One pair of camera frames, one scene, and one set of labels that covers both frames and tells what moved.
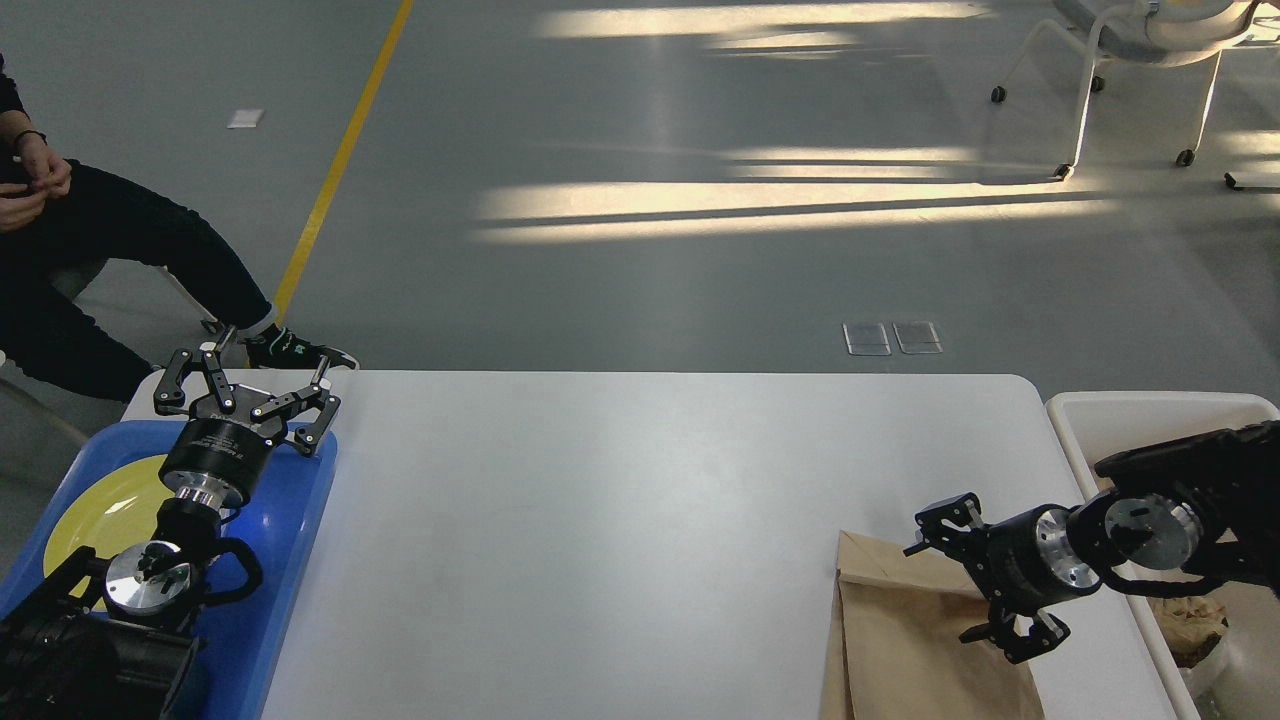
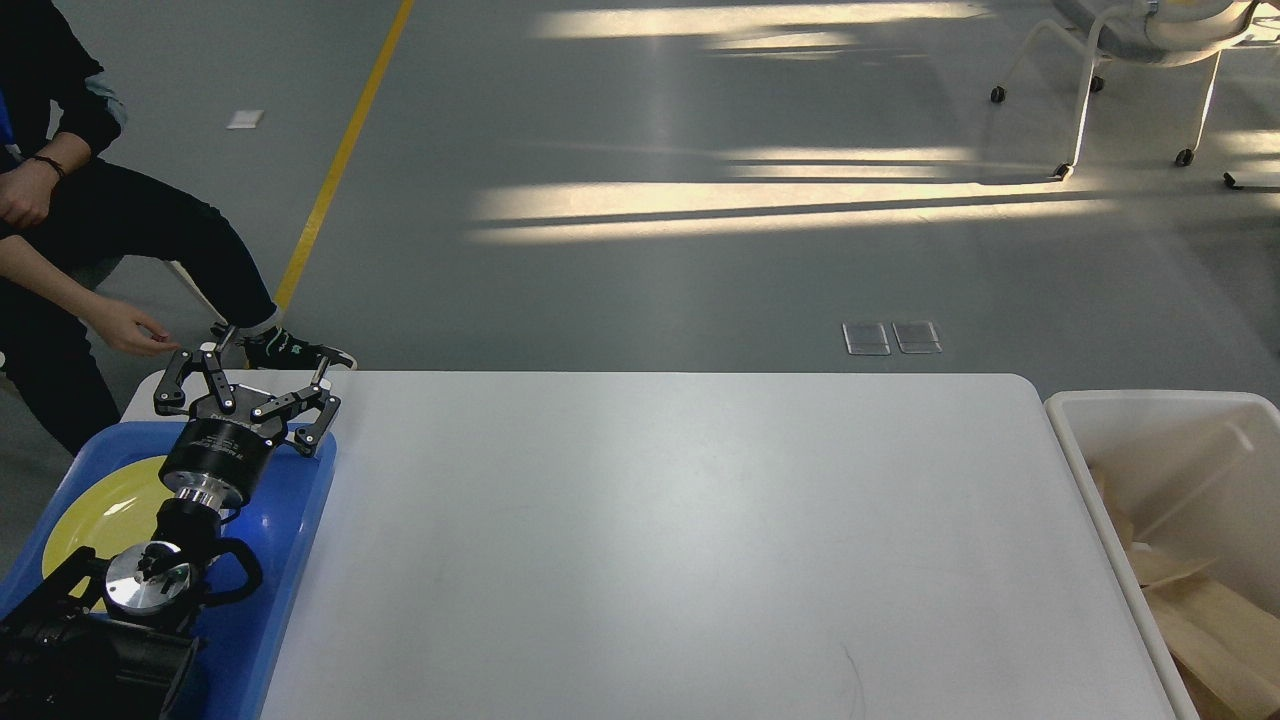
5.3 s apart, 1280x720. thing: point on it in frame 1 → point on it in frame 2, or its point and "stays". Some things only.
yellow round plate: [116, 505] stays
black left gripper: [224, 462] stays
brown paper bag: [895, 650] → [1226, 646]
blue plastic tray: [243, 638] stays
